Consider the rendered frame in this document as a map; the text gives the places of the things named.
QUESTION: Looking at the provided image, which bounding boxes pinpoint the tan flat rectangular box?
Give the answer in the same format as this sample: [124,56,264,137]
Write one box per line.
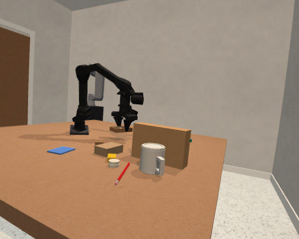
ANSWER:
[94,142,123,157]

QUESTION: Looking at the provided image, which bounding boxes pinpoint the wooden ball tray with clear cover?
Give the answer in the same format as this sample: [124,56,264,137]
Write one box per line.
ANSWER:
[110,126,132,133]

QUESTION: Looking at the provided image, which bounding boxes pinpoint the yellow rectangular block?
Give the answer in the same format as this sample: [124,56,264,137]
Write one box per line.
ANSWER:
[107,154,116,162]

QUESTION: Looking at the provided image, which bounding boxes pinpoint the brown rectangular block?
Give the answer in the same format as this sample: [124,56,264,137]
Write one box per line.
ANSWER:
[131,122,191,170]

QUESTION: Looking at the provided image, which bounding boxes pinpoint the blue flat rectangular pad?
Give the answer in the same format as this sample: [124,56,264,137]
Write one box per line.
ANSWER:
[47,147,76,155]

